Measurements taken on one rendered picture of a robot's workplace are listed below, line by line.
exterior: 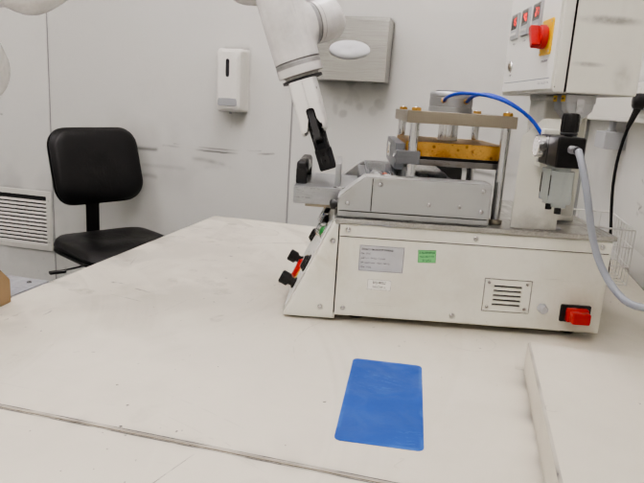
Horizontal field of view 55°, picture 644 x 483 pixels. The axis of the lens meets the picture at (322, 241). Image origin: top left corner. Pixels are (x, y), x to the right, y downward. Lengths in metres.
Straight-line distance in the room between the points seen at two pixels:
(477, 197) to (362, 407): 0.42
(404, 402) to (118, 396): 0.35
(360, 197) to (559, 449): 0.52
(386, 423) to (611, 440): 0.24
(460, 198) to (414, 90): 1.61
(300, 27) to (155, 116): 1.88
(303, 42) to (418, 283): 0.47
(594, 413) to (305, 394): 0.34
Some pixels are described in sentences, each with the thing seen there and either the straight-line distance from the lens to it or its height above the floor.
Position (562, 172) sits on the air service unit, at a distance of 0.96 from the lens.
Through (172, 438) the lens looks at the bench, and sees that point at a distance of 0.72.
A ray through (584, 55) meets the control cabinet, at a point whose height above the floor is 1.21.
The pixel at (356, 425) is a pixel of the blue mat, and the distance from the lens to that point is 0.75.
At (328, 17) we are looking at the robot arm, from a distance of 1.18.
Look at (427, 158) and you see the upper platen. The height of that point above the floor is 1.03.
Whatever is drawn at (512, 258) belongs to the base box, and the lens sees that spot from 1.06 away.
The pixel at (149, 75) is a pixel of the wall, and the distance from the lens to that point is 2.97.
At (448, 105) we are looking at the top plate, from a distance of 1.14.
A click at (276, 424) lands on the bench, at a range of 0.74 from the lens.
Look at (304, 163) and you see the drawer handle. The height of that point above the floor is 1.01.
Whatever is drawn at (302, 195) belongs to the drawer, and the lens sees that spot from 1.07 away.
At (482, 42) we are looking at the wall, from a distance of 2.61.
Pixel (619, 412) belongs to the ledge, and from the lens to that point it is 0.79.
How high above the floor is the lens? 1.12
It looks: 13 degrees down
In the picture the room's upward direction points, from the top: 4 degrees clockwise
